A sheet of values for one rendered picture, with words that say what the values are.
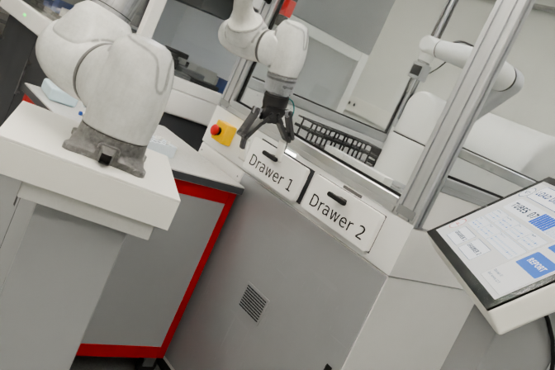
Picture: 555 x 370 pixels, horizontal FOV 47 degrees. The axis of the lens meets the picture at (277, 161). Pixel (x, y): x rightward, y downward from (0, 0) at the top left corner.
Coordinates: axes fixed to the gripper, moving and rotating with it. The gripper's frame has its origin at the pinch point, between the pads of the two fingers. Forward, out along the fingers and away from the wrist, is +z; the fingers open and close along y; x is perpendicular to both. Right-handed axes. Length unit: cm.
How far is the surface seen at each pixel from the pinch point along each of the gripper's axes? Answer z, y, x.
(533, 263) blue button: -18, -14, -98
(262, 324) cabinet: 47, 2, -19
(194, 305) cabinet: 61, -1, 14
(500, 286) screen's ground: -14, -21, -97
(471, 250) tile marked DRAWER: -12, -6, -81
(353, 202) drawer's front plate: 0.5, 10.4, -32.3
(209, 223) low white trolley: 29.2, -2.7, 14.2
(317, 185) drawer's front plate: 2.0, 10.1, -16.8
